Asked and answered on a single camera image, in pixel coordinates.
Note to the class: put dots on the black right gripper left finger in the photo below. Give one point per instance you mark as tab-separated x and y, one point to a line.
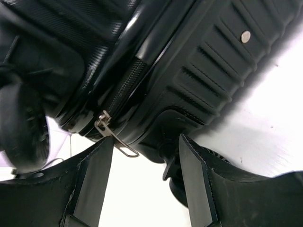
69	194

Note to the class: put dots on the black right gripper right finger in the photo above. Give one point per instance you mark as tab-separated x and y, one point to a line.
220	194

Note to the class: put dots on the silver zipper pull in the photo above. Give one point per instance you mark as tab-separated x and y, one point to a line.
102	126

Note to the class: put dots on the black hard-shell suitcase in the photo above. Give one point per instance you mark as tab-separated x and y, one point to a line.
160	68

